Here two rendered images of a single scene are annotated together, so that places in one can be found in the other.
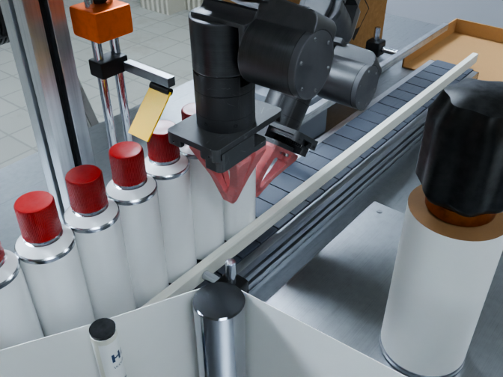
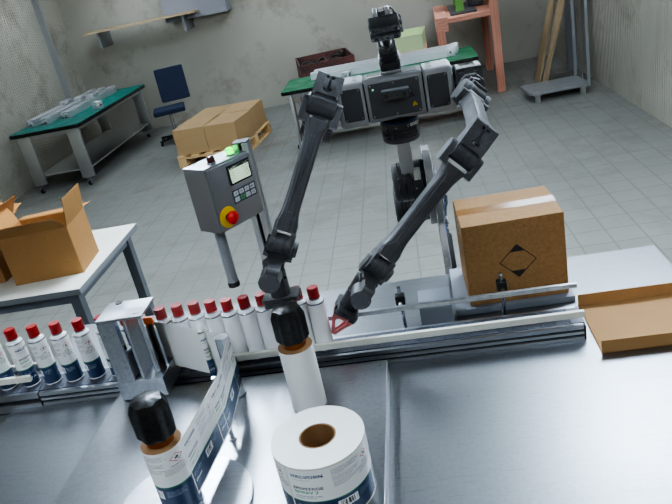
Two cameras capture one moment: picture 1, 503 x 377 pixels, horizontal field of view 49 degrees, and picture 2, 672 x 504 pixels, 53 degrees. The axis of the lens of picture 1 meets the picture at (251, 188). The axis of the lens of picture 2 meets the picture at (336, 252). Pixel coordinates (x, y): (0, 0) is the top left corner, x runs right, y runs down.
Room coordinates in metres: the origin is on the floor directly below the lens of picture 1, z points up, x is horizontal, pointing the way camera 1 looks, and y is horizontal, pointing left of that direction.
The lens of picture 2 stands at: (-0.22, -1.54, 1.92)
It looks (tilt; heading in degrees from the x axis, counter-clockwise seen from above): 23 degrees down; 60
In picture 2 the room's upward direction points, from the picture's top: 12 degrees counter-clockwise
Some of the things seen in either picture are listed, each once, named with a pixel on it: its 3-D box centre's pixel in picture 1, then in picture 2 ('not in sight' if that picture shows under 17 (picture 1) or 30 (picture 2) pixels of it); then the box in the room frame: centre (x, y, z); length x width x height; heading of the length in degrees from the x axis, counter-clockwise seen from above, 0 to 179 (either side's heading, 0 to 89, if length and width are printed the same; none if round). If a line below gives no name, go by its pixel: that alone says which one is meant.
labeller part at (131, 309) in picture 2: not in sight; (124, 309); (0.12, 0.28, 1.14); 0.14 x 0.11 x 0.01; 141
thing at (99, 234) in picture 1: (101, 257); (250, 326); (0.42, 0.15, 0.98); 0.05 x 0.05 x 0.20
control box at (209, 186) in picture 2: not in sight; (224, 190); (0.48, 0.22, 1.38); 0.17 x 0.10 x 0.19; 16
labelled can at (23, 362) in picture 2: not in sight; (20, 357); (-0.16, 0.63, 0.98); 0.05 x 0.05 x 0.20
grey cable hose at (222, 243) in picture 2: not in sight; (225, 254); (0.45, 0.26, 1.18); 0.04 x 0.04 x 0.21
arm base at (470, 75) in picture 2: not in sight; (471, 86); (1.35, 0.09, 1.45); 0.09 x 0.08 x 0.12; 142
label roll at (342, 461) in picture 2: not in sight; (324, 462); (0.26, -0.47, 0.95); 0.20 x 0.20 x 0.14
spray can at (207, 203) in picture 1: (200, 185); (302, 318); (0.54, 0.06, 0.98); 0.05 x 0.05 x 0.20
